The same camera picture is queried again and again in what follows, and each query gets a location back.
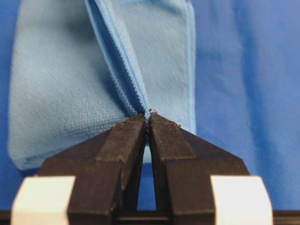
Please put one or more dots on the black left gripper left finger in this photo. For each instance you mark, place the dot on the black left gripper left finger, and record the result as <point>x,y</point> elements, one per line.
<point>84,184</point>

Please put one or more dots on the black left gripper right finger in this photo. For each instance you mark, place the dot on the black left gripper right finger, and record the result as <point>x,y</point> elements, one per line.
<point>199,183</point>

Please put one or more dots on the light blue towel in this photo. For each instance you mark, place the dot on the light blue towel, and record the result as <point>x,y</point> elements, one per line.
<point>80,66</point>

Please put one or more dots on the dark blue table cloth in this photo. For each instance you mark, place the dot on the dark blue table cloth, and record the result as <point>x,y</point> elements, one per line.
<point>247,90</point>

